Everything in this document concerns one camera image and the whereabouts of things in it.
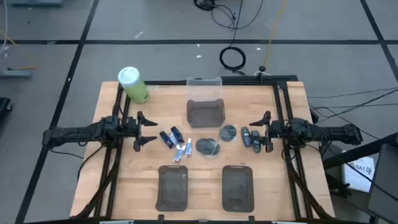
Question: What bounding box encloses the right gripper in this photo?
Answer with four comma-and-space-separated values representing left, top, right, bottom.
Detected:
249, 111, 292, 153

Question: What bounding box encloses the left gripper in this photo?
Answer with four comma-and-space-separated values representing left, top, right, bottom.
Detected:
126, 111, 159, 152

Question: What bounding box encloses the dark oblong toiletry item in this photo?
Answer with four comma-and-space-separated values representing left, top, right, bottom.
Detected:
251, 130, 262, 154
241, 126, 252, 148

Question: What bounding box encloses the black round item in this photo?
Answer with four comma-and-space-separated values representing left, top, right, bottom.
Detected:
218, 124, 238, 142
195, 138, 221, 157

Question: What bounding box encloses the green wipes canister white lid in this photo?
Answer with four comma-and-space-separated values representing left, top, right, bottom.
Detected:
117, 66, 150, 105

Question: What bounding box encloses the grey translucent plastic bin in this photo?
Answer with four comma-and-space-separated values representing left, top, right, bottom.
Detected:
185, 77, 226, 129
155, 164, 189, 212
221, 165, 255, 213

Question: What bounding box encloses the black metal beam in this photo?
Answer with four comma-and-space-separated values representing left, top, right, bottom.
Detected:
322, 132, 398, 170

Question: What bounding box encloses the white cardboard box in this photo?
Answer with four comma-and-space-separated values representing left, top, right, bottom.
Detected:
341, 151, 377, 194

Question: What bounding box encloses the dark grey chair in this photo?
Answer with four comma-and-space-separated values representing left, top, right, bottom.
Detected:
368, 142, 398, 224

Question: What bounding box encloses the grey floor stand base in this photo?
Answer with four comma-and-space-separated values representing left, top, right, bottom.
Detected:
0, 68, 34, 80

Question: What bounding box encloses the black aluminium table frame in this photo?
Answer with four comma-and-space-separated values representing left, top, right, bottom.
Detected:
70, 74, 336, 224

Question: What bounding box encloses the coiled black cable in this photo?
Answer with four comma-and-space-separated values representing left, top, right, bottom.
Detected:
219, 45, 247, 71

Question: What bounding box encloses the long yellow cable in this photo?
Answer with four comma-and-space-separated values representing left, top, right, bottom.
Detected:
262, 0, 289, 68

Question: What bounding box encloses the black hanging cable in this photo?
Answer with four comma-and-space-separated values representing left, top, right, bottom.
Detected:
231, 0, 245, 47

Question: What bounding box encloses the black looped floor cable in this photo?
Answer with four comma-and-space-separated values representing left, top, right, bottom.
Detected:
193, 0, 265, 31

